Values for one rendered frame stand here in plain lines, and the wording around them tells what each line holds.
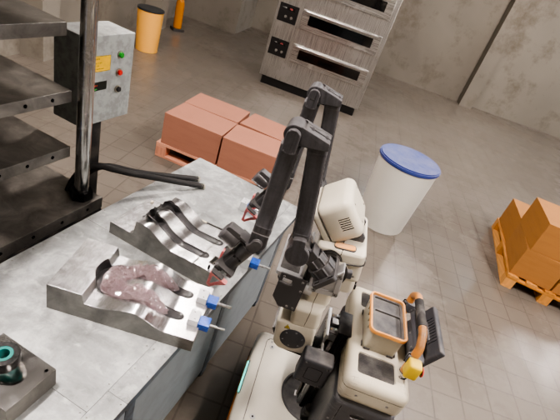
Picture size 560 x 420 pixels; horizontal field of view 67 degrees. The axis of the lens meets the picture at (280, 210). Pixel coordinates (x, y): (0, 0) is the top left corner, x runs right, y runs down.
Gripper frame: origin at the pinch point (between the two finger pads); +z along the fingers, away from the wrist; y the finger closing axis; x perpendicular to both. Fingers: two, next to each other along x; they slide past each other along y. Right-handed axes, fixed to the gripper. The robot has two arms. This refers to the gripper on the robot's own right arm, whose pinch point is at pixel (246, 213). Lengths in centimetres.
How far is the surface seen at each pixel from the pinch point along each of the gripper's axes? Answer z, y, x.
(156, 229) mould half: 20.3, 22.5, -23.9
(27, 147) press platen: 37, 17, -83
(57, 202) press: 55, 12, -62
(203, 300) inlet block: 11.0, 44.4, 4.8
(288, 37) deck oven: 52, -521, -58
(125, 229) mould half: 32, 22, -33
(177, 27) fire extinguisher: 216, -644, -224
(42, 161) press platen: 36, 19, -75
